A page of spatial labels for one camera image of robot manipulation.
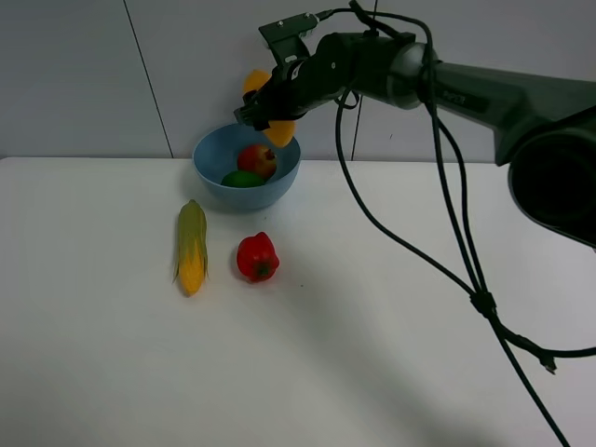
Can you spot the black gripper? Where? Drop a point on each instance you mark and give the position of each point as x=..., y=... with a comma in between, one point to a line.
x=362, y=63

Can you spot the yellow mango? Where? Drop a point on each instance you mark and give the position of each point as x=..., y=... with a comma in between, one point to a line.
x=279, y=132

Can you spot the red apple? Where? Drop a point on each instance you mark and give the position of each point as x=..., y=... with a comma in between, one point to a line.
x=258, y=159

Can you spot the green lime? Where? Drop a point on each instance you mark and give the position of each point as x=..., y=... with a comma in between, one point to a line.
x=242, y=179

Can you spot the dark green robot arm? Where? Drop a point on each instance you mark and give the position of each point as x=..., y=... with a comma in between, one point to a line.
x=544, y=127

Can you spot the blue plastic bowl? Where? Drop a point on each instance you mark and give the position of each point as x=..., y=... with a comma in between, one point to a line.
x=216, y=156

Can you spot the red bell pepper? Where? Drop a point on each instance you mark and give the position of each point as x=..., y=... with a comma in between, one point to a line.
x=257, y=259

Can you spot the yellow corn cob with husk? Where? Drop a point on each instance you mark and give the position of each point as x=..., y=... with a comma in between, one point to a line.
x=192, y=260

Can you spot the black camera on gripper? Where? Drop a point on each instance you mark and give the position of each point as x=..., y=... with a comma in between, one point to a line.
x=284, y=38

